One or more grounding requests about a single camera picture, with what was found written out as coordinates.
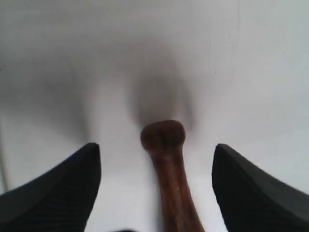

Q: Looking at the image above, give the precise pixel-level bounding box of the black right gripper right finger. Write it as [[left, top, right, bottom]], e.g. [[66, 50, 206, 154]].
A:
[[211, 144, 309, 232]]

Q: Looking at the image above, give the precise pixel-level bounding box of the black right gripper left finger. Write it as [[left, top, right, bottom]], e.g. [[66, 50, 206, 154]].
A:
[[0, 143, 100, 232]]

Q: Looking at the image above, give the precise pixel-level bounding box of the dark wooden pestle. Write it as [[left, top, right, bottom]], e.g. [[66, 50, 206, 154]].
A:
[[140, 120, 204, 232]]

